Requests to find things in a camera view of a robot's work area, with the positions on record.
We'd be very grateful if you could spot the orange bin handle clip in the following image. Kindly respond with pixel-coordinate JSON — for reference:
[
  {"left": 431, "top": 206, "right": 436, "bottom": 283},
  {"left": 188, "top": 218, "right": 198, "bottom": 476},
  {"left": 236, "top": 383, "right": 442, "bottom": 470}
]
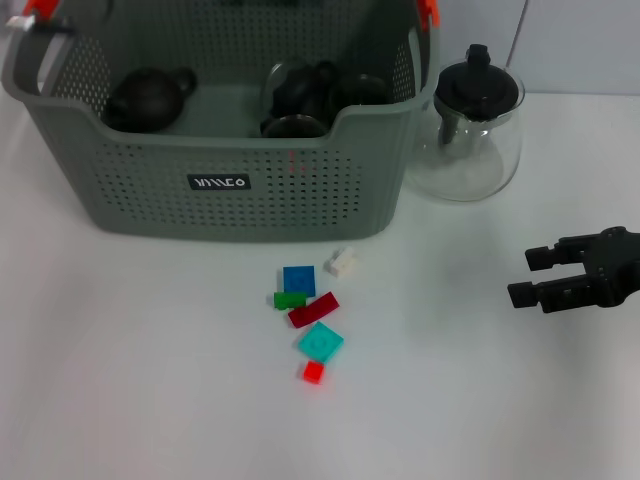
[
  {"left": 416, "top": 0, "right": 442, "bottom": 30},
  {"left": 22, "top": 0, "right": 60, "bottom": 24}
]

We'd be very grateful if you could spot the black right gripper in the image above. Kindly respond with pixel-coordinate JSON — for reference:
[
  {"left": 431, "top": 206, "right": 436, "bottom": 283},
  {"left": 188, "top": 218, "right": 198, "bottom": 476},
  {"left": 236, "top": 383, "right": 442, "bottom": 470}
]
[{"left": 507, "top": 225, "right": 640, "bottom": 315}]

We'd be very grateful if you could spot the dark red long brick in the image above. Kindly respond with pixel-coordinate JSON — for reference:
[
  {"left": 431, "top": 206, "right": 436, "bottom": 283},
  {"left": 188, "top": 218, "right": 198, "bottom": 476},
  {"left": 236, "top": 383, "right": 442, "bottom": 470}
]
[{"left": 287, "top": 292, "right": 341, "bottom": 330}]

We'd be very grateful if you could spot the white toy brick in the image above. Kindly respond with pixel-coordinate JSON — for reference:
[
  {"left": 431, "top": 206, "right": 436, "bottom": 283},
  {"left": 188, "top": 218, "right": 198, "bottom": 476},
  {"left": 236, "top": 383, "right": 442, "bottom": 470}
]
[{"left": 322, "top": 246, "right": 358, "bottom": 277}]

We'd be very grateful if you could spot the black clay teapot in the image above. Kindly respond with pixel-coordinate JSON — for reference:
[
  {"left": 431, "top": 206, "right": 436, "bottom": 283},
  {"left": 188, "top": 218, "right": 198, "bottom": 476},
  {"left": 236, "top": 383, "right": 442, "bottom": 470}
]
[{"left": 103, "top": 65, "right": 199, "bottom": 134}]

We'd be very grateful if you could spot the black glass teapot lid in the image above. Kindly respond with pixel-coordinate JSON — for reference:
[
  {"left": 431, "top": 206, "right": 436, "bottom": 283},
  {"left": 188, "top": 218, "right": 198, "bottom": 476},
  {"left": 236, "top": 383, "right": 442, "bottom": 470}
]
[{"left": 432, "top": 43, "right": 521, "bottom": 147}]

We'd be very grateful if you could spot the green toy brick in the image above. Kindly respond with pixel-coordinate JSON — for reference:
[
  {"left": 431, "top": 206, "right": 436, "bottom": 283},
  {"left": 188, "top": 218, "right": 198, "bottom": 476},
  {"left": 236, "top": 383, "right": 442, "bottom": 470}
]
[{"left": 272, "top": 291, "right": 308, "bottom": 312}]

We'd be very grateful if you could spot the teal square brick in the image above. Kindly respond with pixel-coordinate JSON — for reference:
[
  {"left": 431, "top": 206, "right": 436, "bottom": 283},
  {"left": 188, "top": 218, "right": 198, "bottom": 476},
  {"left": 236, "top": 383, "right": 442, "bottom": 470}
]
[{"left": 297, "top": 321, "right": 345, "bottom": 364}]

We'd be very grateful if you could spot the clear glass teapot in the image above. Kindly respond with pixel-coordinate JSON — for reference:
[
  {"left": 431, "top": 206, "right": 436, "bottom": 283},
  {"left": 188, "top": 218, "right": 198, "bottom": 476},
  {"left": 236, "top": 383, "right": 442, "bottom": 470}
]
[{"left": 403, "top": 43, "right": 526, "bottom": 203}]

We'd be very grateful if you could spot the blue square flat brick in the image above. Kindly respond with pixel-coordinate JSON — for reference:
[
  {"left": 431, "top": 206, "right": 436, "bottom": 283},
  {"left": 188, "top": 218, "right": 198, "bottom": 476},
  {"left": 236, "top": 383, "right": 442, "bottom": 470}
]
[{"left": 282, "top": 264, "right": 317, "bottom": 297}]

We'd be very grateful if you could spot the grey-green perforated storage bin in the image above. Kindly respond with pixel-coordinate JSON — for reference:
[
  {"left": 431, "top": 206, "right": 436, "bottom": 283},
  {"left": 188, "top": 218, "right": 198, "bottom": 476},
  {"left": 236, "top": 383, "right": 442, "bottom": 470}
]
[{"left": 0, "top": 0, "right": 444, "bottom": 246}]

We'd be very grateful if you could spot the left arm cable with plug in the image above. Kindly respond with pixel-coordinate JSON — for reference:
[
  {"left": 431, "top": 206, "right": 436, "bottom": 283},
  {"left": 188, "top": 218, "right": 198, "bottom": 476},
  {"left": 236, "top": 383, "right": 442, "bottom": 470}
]
[{"left": 4, "top": 14, "right": 75, "bottom": 36}]

